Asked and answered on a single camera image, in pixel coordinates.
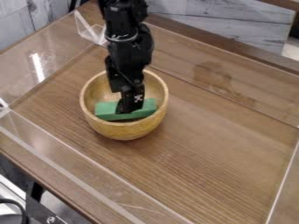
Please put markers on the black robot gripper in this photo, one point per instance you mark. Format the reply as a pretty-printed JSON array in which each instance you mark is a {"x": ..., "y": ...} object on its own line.
[{"x": 129, "y": 55}]

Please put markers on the brown wooden bowl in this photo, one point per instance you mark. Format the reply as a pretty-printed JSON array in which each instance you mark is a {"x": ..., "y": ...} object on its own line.
[{"x": 123, "y": 130}]

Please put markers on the green rectangular block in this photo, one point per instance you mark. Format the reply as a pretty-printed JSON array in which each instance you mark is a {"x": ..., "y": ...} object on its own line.
[{"x": 105, "y": 111}]

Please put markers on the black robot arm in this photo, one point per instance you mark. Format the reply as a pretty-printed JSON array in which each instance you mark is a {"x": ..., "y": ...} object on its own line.
[{"x": 124, "y": 16}]

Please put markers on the clear acrylic tray walls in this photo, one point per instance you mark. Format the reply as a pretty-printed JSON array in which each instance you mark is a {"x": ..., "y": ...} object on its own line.
[{"x": 219, "y": 164}]

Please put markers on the clear acrylic corner bracket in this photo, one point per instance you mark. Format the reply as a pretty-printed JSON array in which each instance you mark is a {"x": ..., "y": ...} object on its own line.
[{"x": 91, "y": 32}]

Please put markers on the black table leg frame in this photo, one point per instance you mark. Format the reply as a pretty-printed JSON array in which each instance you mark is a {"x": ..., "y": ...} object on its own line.
[{"x": 40, "y": 215}]

